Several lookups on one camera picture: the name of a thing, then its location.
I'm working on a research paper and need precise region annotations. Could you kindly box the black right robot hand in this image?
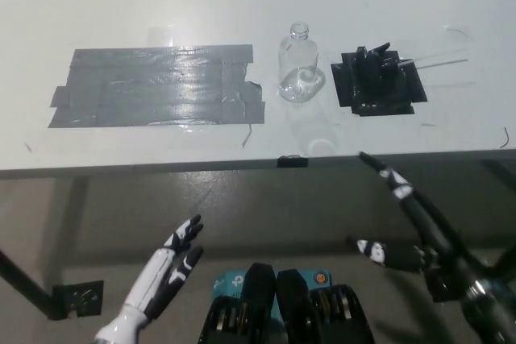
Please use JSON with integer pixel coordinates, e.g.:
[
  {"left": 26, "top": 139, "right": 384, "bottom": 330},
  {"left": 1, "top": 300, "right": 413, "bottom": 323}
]
[{"left": 347, "top": 151, "right": 490, "bottom": 300}]

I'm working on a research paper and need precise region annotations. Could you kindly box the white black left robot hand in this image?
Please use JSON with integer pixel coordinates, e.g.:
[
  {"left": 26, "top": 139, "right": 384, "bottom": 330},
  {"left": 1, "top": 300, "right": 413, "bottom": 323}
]
[{"left": 94, "top": 214, "right": 205, "bottom": 344}]

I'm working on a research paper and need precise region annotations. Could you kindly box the black spray trigger lid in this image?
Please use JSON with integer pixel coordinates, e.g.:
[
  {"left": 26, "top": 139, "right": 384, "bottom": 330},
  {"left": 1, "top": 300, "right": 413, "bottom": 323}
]
[{"left": 353, "top": 41, "right": 470, "bottom": 98}]

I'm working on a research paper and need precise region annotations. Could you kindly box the clear plastic bottle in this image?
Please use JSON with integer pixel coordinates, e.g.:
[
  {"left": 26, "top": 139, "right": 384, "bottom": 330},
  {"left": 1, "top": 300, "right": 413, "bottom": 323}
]
[{"left": 277, "top": 21, "right": 327, "bottom": 103}]

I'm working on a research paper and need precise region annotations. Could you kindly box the teal router box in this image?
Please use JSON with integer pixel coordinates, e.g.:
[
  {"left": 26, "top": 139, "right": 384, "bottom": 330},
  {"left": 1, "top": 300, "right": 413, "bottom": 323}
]
[{"left": 211, "top": 269, "right": 335, "bottom": 321}]

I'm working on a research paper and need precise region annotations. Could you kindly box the black table leg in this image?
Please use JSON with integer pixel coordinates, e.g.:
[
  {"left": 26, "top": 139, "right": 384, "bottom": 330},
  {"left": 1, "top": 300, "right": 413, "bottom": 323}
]
[{"left": 0, "top": 249, "right": 68, "bottom": 321}]

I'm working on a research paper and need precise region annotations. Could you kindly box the grey duct tape patch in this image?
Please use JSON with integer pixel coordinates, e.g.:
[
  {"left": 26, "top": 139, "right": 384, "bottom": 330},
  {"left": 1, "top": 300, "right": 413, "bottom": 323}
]
[{"left": 47, "top": 44, "right": 267, "bottom": 130}]

